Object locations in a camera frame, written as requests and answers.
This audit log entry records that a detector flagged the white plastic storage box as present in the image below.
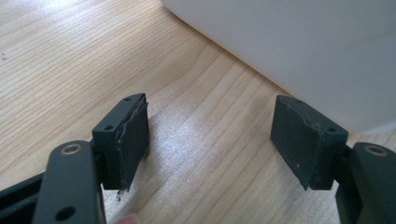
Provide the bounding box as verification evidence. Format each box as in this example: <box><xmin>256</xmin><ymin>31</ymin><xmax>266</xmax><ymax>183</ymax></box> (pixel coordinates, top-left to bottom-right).
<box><xmin>160</xmin><ymin>0</ymin><xmax>396</xmax><ymax>135</ymax></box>

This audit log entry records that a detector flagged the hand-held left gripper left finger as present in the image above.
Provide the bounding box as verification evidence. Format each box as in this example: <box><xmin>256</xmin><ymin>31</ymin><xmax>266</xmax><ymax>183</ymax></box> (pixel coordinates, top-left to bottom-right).
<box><xmin>92</xmin><ymin>92</ymin><xmax>150</xmax><ymax>193</ymax></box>

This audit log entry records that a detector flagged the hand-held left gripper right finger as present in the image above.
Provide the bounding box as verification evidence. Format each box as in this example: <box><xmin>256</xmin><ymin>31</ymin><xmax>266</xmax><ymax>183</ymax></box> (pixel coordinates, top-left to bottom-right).
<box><xmin>269</xmin><ymin>94</ymin><xmax>349</xmax><ymax>191</ymax></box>

